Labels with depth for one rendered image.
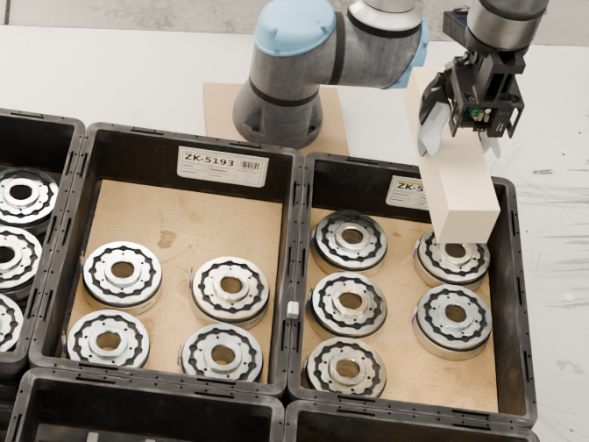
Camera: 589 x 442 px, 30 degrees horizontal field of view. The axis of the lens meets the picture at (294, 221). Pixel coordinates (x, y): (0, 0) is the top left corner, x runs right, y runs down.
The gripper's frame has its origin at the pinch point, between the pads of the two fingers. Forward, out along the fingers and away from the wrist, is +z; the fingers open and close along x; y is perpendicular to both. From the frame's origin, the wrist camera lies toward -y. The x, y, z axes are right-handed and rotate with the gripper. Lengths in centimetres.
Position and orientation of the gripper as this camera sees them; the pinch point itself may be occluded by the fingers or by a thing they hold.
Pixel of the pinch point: (450, 145)
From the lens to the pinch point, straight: 136.2
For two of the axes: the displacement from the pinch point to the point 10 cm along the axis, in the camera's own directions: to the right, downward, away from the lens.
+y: 1.0, 7.7, -6.3
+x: 9.9, 0.1, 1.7
